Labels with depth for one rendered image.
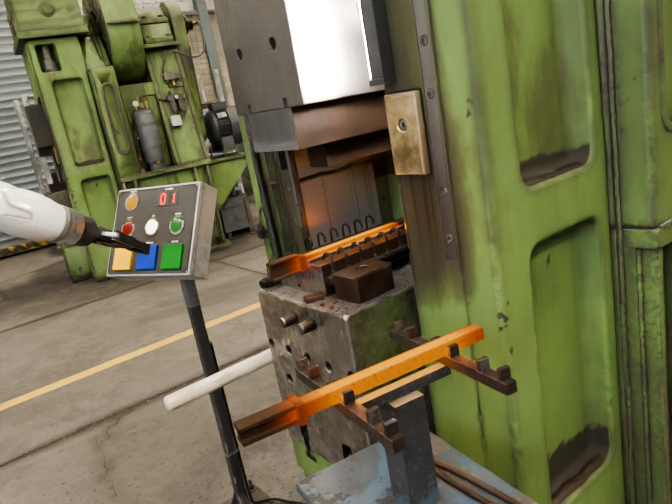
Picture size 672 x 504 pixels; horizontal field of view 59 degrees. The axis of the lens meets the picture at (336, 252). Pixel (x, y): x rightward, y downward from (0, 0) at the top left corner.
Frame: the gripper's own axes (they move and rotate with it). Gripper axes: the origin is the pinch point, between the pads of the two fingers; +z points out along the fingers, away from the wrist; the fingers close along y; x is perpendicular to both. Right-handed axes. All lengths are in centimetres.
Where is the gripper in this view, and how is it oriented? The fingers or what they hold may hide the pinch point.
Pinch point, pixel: (138, 246)
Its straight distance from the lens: 169.4
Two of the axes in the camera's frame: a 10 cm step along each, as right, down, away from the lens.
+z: 4.7, 2.1, 8.6
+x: 0.7, -9.8, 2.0
